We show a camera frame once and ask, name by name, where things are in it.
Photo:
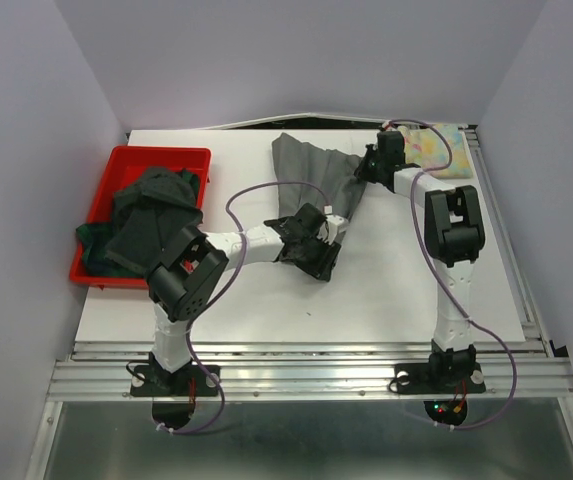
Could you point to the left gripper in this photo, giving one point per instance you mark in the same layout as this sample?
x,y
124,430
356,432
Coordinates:
x,y
322,267

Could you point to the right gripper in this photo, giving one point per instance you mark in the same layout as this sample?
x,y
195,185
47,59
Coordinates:
x,y
361,169

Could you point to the floral pastel skirt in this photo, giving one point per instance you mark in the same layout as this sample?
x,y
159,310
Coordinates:
x,y
424,148

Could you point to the grey skirt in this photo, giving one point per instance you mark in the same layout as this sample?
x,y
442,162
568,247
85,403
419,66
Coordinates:
x,y
297,164

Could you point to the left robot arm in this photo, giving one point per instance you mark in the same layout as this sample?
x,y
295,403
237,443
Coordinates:
x,y
183,279

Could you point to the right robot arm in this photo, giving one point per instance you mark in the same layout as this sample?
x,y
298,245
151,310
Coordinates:
x,y
449,226

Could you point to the dark charcoal knit skirt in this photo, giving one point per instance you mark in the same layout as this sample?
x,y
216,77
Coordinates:
x,y
148,214

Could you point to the red plastic bin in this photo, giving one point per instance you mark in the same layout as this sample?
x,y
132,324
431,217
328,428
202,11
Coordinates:
x,y
125,165

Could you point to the dark green skirt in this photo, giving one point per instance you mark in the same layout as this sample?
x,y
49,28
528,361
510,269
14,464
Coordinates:
x,y
93,238

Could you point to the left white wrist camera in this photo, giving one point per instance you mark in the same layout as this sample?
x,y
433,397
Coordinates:
x,y
333,227

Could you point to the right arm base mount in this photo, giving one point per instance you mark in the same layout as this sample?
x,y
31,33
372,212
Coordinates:
x,y
436,380

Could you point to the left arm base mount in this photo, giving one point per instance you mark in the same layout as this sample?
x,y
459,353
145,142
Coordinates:
x,y
148,380

